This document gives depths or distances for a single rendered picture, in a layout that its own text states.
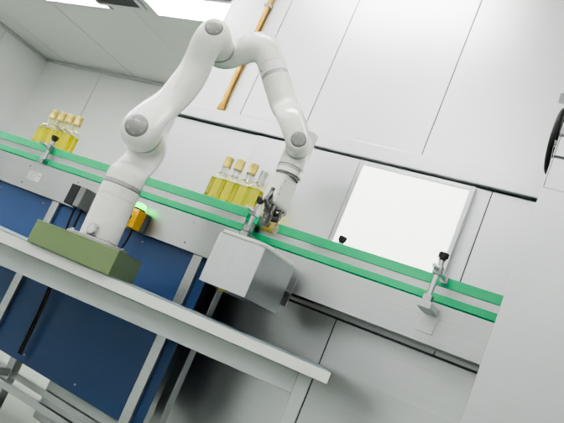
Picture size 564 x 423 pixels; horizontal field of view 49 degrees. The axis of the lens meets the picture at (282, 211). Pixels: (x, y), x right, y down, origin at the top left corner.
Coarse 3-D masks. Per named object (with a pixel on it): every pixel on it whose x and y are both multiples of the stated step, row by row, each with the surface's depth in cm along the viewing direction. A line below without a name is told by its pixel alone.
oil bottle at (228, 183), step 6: (222, 180) 232; (228, 180) 231; (234, 180) 230; (222, 186) 231; (228, 186) 230; (234, 186) 230; (222, 192) 230; (228, 192) 229; (222, 198) 229; (228, 198) 229
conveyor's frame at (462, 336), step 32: (0, 160) 268; (32, 160) 261; (64, 192) 246; (96, 192) 239; (160, 224) 220; (192, 224) 215; (288, 256) 206; (320, 288) 197; (352, 288) 193; (384, 288) 189; (384, 320) 185; (416, 320) 182; (448, 320) 178; (480, 320) 174; (448, 352) 175; (480, 352) 171
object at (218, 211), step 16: (0, 144) 275; (16, 144) 271; (32, 144) 266; (48, 160) 259; (64, 160) 255; (80, 160) 251; (96, 160) 247; (96, 176) 244; (144, 192) 231; (160, 192) 228; (176, 192) 225; (192, 192) 222; (176, 208) 222; (192, 208) 219; (208, 208) 217; (224, 208) 214; (240, 208) 211; (224, 224) 212; (240, 224) 209
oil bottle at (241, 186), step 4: (240, 180) 229; (244, 180) 229; (248, 180) 230; (236, 184) 229; (240, 184) 229; (244, 184) 228; (248, 184) 228; (236, 188) 229; (240, 188) 228; (244, 188) 227; (232, 192) 229; (236, 192) 228; (240, 192) 227; (244, 192) 227; (232, 196) 228; (236, 196) 227; (240, 196) 227; (228, 200) 228; (232, 200) 227; (236, 200) 227; (240, 200) 226; (236, 204) 226
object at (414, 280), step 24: (264, 240) 214; (288, 240) 211; (312, 240) 207; (336, 264) 200; (360, 264) 197; (384, 264) 193; (408, 288) 188; (456, 288) 182; (480, 288) 179; (480, 312) 177
